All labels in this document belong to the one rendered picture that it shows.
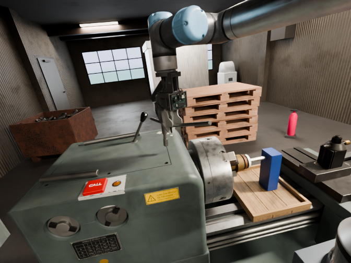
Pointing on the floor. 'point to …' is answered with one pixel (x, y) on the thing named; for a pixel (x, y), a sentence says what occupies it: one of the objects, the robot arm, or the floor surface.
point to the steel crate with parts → (53, 131)
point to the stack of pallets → (222, 112)
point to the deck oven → (183, 67)
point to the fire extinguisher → (292, 124)
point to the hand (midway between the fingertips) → (169, 129)
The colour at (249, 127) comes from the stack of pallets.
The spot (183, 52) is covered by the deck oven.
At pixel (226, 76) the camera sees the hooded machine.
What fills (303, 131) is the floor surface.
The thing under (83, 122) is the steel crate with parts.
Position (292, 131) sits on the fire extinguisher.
